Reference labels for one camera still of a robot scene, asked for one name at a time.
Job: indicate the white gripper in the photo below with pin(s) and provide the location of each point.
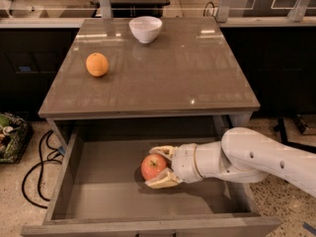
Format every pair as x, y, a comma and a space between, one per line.
184, 162

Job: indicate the red apple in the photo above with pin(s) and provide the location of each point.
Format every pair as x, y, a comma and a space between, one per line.
152, 165

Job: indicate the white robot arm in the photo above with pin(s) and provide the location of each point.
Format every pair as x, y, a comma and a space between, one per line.
242, 155

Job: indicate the grey open drawer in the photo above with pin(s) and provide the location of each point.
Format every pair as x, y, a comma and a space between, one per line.
100, 191

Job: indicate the grey counter cabinet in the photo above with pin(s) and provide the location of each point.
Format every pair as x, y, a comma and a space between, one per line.
189, 70

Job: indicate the orange fruit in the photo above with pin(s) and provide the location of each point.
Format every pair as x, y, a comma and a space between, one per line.
97, 64

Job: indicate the white ceramic bowl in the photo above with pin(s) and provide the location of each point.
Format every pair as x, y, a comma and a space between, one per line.
145, 29

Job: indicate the dark basket with items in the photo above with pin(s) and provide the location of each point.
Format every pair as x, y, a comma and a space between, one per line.
15, 135

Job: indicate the dark background table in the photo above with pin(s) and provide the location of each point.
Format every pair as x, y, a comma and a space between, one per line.
130, 8

